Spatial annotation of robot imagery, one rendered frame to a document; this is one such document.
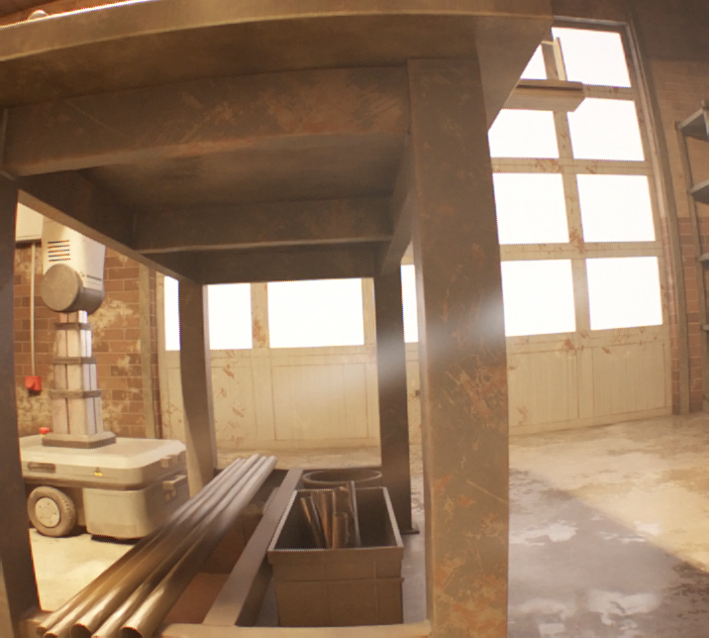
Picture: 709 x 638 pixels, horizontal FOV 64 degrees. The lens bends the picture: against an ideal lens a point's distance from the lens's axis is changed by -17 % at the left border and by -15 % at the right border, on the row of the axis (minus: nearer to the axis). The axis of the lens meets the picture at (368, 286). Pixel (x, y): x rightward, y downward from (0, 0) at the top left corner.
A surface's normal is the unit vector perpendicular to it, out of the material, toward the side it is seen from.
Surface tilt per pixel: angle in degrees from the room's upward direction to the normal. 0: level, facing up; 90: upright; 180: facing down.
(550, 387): 90
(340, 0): 90
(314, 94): 90
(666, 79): 90
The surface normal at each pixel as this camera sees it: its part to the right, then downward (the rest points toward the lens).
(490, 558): 0.03, -0.11
